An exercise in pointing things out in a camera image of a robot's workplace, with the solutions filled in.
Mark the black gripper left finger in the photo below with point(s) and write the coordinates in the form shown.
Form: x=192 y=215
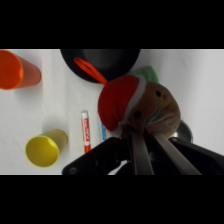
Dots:
x=141 y=156

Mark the yellow plastic cup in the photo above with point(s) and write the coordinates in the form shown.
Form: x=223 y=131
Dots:
x=43 y=150

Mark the black bowl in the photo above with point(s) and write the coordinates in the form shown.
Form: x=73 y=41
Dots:
x=110 y=61

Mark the silver metal pot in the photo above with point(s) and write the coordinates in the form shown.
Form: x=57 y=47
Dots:
x=185 y=131

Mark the blue marker pen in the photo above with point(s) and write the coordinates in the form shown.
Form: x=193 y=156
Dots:
x=102 y=130

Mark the red marker pen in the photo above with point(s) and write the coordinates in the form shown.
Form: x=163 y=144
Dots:
x=86 y=131

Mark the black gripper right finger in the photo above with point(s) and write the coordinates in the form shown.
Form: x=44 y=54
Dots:
x=180 y=158

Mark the orange plastic cup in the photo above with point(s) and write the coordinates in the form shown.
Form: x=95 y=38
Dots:
x=16 y=70

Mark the potato plush with red hat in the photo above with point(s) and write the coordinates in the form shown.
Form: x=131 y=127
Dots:
x=133 y=100

